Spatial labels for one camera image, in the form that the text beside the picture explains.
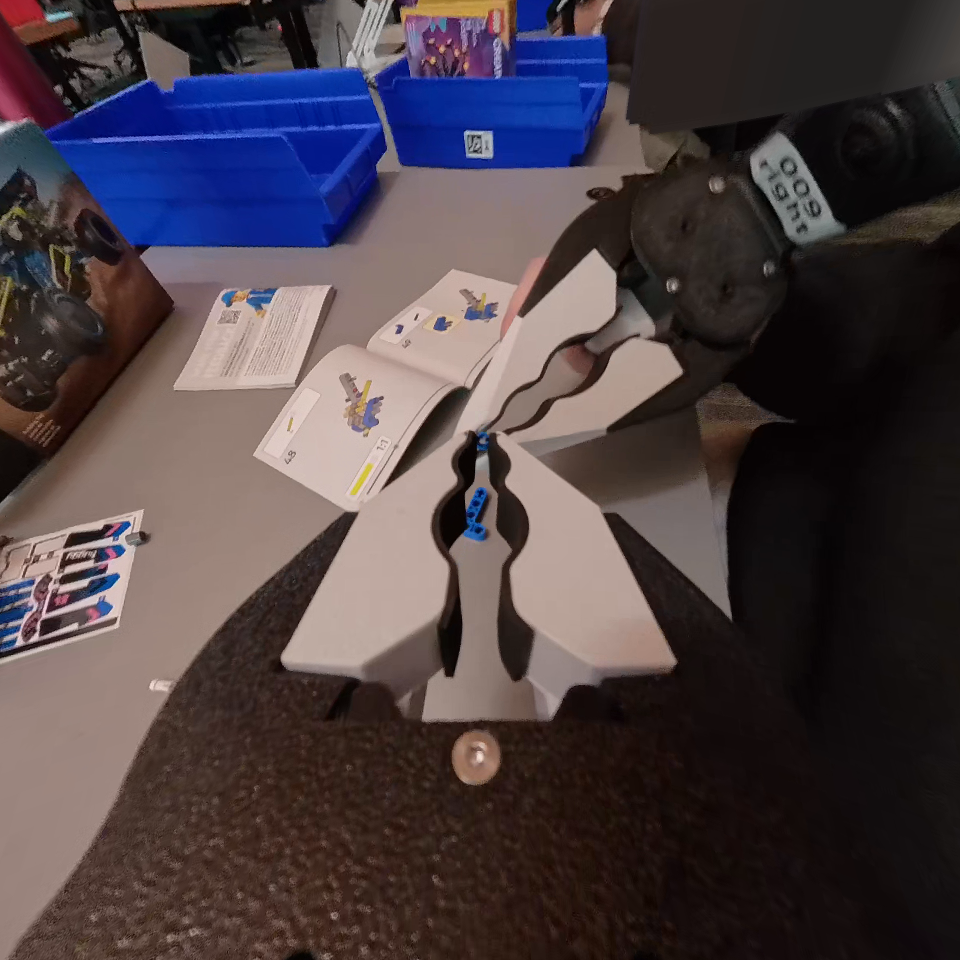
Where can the purple lego box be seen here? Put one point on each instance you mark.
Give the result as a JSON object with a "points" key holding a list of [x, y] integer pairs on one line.
{"points": [[457, 45]]}

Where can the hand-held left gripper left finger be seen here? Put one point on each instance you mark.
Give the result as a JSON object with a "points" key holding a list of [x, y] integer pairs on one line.
{"points": [[375, 600]]}

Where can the maroon panel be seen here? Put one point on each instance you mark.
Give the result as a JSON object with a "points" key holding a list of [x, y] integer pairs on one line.
{"points": [[26, 75]]}

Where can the person's right hand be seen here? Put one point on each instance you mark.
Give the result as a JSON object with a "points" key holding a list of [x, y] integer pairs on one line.
{"points": [[525, 289]]}

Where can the blue angled lego beam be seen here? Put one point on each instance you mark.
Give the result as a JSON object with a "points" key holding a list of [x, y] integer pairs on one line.
{"points": [[475, 517]]}

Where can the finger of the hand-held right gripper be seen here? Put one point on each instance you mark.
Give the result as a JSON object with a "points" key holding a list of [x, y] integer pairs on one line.
{"points": [[622, 390], [555, 315]]}

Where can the dark lego set box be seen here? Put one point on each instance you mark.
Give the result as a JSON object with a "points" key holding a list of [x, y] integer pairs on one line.
{"points": [[60, 300]]}

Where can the blue plastic bin white label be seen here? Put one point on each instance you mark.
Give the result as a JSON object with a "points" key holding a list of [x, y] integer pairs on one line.
{"points": [[450, 112]]}

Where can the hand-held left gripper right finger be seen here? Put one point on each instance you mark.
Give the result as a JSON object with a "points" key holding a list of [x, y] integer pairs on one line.
{"points": [[592, 600]]}

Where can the small grey lego piece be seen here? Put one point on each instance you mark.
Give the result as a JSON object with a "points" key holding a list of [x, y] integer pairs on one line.
{"points": [[137, 538]]}

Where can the open lego instruction booklet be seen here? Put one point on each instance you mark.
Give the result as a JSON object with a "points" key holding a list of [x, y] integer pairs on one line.
{"points": [[330, 420]]}

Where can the lego sticker sheet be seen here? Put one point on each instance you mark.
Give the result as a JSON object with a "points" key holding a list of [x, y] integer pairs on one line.
{"points": [[67, 592]]}

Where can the white metal frame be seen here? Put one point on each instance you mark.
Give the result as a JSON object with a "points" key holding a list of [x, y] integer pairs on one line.
{"points": [[367, 34]]}

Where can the person's black trousers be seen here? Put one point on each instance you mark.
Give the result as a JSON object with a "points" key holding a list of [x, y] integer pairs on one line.
{"points": [[862, 637]]}

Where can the closed leaflet with minifigure print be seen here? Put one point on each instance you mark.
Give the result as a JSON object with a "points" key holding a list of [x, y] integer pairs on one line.
{"points": [[262, 337]]}

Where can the person's right forearm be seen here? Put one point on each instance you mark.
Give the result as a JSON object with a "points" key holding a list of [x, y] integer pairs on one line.
{"points": [[885, 322]]}

